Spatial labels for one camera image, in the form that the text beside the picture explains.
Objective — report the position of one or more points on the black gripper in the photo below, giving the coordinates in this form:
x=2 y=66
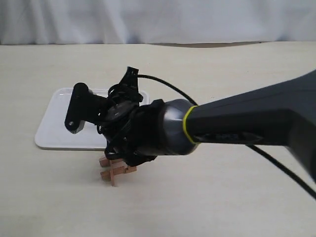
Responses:
x=122 y=123

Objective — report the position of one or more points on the wooden lattice pieces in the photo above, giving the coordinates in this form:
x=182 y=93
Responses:
x=104 y=162
x=119 y=170

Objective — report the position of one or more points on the wooden notched sticks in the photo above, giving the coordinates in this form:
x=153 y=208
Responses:
x=112 y=172

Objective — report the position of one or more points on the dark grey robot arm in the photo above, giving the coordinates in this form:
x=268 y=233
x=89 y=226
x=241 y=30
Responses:
x=283 y=114

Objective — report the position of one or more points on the white rectangular plastic tray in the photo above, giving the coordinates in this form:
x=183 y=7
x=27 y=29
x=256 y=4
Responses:
x=52 y=134

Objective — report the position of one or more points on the white backdrop curtain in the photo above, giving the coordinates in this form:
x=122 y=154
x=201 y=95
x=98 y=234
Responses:
x=155 y=21

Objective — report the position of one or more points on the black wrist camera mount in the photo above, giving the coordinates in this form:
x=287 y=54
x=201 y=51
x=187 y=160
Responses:
x=84 y=106

